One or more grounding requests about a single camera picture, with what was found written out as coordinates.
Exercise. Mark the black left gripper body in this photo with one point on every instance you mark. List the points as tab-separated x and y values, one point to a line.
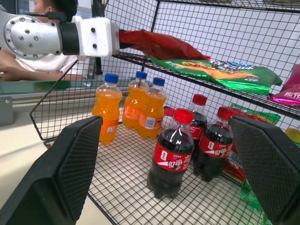
123	46

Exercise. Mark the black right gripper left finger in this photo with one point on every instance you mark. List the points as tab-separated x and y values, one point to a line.
47	178

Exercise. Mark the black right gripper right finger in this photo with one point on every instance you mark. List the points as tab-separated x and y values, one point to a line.
272	164

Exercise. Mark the red snack bag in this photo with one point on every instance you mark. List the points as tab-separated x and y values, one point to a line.
168	45

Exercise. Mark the green conveyor belt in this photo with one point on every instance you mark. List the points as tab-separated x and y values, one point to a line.
35	85

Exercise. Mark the yellow snack packet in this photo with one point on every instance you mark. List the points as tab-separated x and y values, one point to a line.
294	136

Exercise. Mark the red snack packet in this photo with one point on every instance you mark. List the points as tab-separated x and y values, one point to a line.
233	165

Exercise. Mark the orange soda bottle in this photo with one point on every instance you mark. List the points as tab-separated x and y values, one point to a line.
106	105
151	112
133	103

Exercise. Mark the cola bottle red label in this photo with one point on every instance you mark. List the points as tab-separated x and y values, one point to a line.
199	117
214	145
172	152

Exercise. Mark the pink snack bag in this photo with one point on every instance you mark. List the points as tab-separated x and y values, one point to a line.
290	92

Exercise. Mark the person in white shirt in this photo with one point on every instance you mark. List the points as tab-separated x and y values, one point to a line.
35	64

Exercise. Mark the green snack bag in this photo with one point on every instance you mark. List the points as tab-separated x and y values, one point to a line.
225	72

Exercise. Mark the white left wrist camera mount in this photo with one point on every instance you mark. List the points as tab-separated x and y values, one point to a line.
96	37

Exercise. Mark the grey conveyor frame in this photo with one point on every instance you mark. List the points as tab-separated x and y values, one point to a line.
5	110

